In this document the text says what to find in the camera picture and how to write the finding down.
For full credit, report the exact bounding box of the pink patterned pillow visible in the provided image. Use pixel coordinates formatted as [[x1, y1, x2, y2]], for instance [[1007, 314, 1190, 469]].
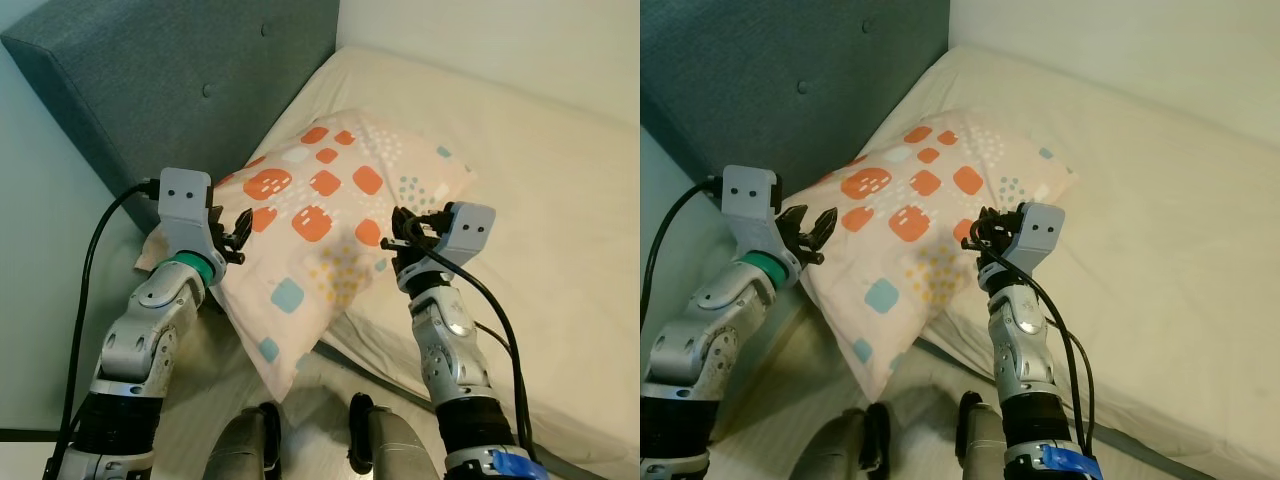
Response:
[[135, 108, 478, 399], [778, 108, 1079, 401]]

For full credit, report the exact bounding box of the mattress with beige sheet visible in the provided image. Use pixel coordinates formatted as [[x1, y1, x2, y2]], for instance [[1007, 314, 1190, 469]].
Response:
[[135, 42, 641, 471], [780, 42, 1280, 479]]

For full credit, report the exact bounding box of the teal fabric headboard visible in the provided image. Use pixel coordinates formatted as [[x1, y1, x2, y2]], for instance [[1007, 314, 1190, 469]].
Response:
[[640, 0, 951, 216], [0, 0, 341, 236]]

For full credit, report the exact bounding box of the grey left robot leg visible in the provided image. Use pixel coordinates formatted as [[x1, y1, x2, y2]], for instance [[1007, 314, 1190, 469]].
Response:
[[805, 403, 893, 480], [203, 402, 283, 480]]

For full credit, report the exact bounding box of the grey robot leg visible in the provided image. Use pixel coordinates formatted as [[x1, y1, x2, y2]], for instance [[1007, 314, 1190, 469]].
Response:
[[347, 393, 441, 480], [203, 402, 283, 480], [955, 390, 1016, 480], [805, 403, 893, 480]]

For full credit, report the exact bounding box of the grey right robot leg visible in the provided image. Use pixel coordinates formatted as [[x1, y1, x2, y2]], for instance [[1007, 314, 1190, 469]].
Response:
[[347, 393, 441, 480], [955, 390, 1016, 480]]

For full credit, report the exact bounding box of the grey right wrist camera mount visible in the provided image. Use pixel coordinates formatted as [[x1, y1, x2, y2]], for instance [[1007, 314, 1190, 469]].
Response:
[[1012, 202, 1066, 271], [437, 202, 498, 266]]

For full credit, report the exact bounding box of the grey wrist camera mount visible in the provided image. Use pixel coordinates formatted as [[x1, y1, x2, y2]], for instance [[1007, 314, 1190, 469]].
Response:
[[157, 167, 215, 256], [437, 202, 498, 266], [1012, 202, 1066, 271], [720, 165, 781, 256]]

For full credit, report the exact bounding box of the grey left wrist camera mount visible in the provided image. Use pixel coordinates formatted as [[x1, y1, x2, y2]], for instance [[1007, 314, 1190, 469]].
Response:
[[157, 167, 215, 256], [720, 165, 781, 256]]

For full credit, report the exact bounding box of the blue arm strap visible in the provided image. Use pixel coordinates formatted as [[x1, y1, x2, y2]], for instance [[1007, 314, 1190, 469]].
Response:
[[1040, 445, 1104, 480], [485, 447, 549, 480]]

